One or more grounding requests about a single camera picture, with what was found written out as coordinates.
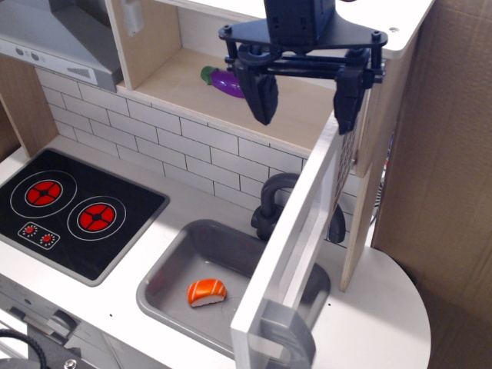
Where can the dark grey toy faucet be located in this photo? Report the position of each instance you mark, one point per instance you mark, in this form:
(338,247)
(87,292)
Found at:
(266,216)

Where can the orange salmon sushi toy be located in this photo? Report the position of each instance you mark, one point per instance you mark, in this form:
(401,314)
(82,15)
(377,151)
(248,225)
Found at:
(206,291)

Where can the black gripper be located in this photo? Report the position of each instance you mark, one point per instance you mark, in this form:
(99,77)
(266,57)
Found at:
(304,39)

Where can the grey range hood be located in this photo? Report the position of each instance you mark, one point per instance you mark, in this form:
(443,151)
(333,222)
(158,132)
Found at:
(60,36)

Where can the brown cardboard box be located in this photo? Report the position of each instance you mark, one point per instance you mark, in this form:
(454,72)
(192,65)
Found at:
(435,215)

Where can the white toy microwave door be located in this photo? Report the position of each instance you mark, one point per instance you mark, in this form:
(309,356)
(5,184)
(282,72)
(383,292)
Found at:
(267,323)

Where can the white wooden microwave cabinet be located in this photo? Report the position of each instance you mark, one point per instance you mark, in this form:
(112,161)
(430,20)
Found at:
(161,62)

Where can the purple toy eggplant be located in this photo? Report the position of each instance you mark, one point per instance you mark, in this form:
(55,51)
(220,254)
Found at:
(222,80)

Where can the grey metal bracket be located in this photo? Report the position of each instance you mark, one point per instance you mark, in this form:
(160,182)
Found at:
(60,336)

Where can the black toy stove top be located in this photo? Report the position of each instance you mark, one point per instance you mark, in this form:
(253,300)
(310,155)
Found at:
(73,217)

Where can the grey toy sink basin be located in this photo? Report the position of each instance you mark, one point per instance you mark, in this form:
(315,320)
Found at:
(207,249)

